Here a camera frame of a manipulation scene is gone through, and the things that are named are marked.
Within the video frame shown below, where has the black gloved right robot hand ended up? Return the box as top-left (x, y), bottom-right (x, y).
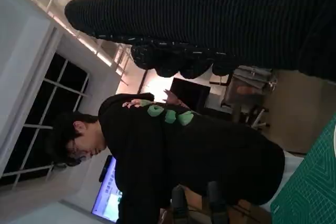
top-left (64, 0), bottom-right (336, 81)

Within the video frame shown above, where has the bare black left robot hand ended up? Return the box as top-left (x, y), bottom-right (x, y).
top-left (171, 180), bottom-right (230, 224)

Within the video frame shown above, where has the light wooden table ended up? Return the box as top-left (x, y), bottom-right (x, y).
top-left (160, 186), bottom-right (272, 224)

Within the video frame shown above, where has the person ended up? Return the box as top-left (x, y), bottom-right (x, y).
top-left (44, 92), bottom-right (307, 224)

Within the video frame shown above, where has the dark unlit screen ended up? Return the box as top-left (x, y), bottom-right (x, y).
top-left (170, 78), bottom-right (212, 110)

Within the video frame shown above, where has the green cutting mat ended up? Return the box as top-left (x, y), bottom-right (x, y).
top-left (270, 113), bottom-right (336, 224)

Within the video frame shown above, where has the office chair with white base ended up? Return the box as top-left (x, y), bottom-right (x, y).
top-left (221, 67), bottom-right (278, 131)

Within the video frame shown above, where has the lit computer monitor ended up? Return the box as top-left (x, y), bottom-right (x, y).
top-left (91, 155), bottom-right (124, 223)

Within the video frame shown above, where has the dark window with white bars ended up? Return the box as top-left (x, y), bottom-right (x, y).
top-left (2, 52), bottom-right (90, 191)

